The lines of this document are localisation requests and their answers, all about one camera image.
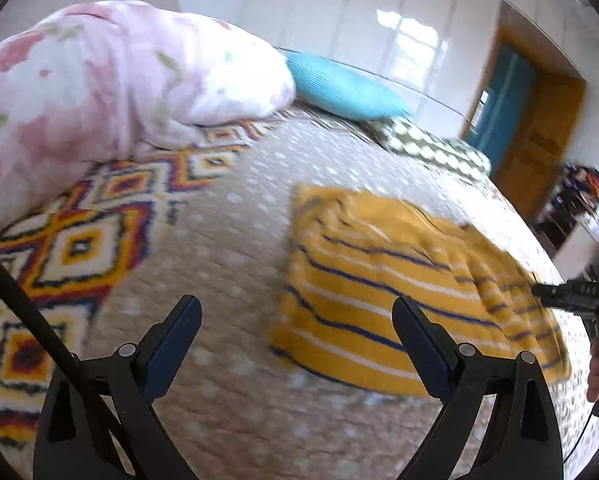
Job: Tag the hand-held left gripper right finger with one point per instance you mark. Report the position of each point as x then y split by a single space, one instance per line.
422 345

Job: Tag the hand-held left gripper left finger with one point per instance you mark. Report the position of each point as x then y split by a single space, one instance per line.
172 345

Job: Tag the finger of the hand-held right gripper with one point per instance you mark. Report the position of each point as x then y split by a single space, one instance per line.
569 294

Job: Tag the yellow striped small sweater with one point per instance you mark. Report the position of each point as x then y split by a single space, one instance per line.
369 300

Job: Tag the pile of clothes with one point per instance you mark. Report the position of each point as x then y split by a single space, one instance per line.
589 180

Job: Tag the person's right hand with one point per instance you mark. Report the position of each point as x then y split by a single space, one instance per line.
598 372

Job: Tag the white television cabinet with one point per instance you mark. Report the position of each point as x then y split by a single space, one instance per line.
577 250

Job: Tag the shoe rack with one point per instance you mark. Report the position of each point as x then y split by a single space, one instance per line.
554 215

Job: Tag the beige dotted quilted bedspread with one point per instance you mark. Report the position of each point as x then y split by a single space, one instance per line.
229 260

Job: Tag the colourful patterned blanket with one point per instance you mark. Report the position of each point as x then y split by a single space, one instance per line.
79 245

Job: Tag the brown wooden door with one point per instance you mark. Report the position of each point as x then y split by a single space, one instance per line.
539 150

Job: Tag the olive patterned pillow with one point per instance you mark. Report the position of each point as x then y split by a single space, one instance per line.
429 147

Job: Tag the teal door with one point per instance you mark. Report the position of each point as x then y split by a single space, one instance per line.
504 90

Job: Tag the teal pillow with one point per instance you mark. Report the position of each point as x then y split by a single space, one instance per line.
339 90

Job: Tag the pink floral duvet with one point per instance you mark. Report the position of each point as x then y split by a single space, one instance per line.
79 85

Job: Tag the white glossy wardrobe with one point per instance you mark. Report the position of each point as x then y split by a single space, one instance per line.
329 10

